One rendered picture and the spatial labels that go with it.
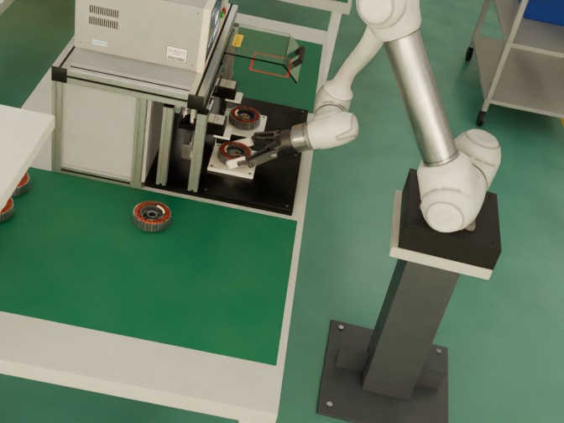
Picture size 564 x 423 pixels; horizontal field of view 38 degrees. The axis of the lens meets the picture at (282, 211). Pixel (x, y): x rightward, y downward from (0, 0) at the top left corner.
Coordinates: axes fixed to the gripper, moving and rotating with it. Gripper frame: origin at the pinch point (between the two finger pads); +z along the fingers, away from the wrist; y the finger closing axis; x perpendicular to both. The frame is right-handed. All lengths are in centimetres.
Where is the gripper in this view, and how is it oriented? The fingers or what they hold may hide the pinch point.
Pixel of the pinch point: (235, 154)
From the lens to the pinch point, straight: 270.8
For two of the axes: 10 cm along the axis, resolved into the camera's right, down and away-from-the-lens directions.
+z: -9.4, 2.0, 2.7
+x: -3.2, -7.8, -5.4
